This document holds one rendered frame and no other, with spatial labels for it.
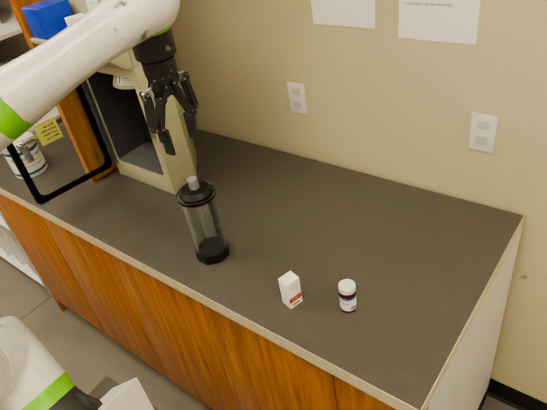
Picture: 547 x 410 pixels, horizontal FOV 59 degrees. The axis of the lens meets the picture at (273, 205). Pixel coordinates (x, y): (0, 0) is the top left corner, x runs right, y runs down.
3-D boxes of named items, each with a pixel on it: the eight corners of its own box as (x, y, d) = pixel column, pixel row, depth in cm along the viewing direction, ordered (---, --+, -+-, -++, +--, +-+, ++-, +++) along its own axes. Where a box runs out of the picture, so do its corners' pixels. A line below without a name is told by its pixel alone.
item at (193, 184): (197, 185, 137) (191, 165, 133) (220, 194, 132) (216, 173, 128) (173, 202, 132) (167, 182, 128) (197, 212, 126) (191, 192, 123)
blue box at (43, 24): (61, 27, 154) (50, -3, 149) (79, 29, 148) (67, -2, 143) (33, 37, 148) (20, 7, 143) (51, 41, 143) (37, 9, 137)
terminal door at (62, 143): (114, 165, 185) (72, 64, 161) (38, 206, 169) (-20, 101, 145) (112, 165, 185) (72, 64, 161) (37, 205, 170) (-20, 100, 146)
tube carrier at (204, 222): (212, 233, 149) (195, 176, 136) (238, 245, 143) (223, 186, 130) (187, 255, 143) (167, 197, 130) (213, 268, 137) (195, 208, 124)
